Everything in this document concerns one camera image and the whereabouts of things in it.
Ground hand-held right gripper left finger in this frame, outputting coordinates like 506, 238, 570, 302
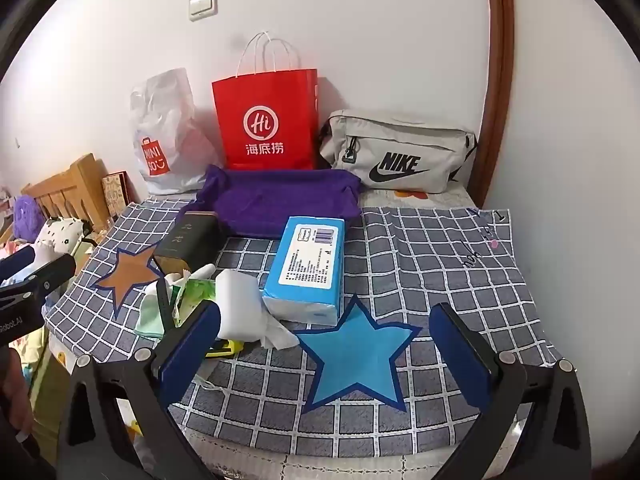
57, 302, 223, 480

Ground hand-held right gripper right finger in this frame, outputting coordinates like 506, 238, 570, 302
429, 302, 593, 480

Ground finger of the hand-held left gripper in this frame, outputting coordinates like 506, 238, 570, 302
0, 246, 37, 282
0, 252, 77, 295

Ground yellow mesh pouch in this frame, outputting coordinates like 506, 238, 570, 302
205, 337, 246, 358

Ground translucent white mesh bag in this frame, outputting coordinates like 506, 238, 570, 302
134, 280, 173, 338

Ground person's left hand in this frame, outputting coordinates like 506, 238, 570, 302
0, 347, 34, 436

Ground white spotted plush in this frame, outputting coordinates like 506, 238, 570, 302
32, 216, 86, 266

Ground purple plush toy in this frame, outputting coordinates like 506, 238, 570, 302
12, 196, 46, 241

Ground light green wipes pack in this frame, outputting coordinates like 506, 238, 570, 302
172, 266, 221, 321

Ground cardboard boxes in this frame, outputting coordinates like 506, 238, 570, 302
20, 154, 118, 241

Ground patterned cardboard box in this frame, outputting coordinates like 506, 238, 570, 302
101, 171, 133, 221

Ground grey checked star blanket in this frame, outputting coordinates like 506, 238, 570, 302
42, 195, 566, 461

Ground dark tin box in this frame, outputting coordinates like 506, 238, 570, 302
152, 210, 222, 276

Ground blue tissue pack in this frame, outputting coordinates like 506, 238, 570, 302
262, 216, 347, 323

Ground purple cloth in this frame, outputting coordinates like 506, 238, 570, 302
172, 164, 363, 240

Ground white plastic shopping bag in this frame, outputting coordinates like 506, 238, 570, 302
130, 67, 223, 196

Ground grey waist bag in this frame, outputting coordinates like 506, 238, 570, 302
319, 110, 478, 194

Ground red paper bag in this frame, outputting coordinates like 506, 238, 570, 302
211, 31, 320, 172

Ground white light switch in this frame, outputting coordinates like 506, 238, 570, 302
188, 0, 218, 22

